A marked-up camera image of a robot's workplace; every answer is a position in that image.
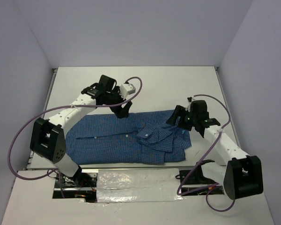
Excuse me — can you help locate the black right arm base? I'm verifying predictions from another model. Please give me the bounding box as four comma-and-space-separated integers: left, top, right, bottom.
175, 169, 215, 196

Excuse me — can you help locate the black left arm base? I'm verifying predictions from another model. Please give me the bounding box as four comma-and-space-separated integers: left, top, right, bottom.
50, 172, 98, 203

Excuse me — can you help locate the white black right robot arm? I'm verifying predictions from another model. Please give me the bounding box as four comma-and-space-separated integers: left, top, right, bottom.
166, 100, 264, 200

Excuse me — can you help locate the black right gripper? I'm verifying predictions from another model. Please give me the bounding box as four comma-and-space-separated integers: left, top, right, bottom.
166, 105, 198, 131

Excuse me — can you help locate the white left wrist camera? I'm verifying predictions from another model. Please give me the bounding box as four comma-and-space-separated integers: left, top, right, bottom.
119, 83, 136, 99

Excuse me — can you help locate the blue plaid long sleeve shirt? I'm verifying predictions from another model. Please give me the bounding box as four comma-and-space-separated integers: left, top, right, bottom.
66, 110, 192, 165

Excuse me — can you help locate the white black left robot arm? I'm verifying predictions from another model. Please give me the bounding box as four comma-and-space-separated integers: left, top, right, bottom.
30, 75, 136, 187

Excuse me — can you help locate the aluminium table edge rail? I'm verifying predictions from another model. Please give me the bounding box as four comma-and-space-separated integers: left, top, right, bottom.
214, 66, 247, 166

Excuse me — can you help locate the silver tape covered panel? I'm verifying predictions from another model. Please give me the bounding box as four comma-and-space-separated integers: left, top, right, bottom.
96, 168, 183, 203

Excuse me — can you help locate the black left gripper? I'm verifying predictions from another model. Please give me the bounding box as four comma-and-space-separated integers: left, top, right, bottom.
104, 86, 132, 118

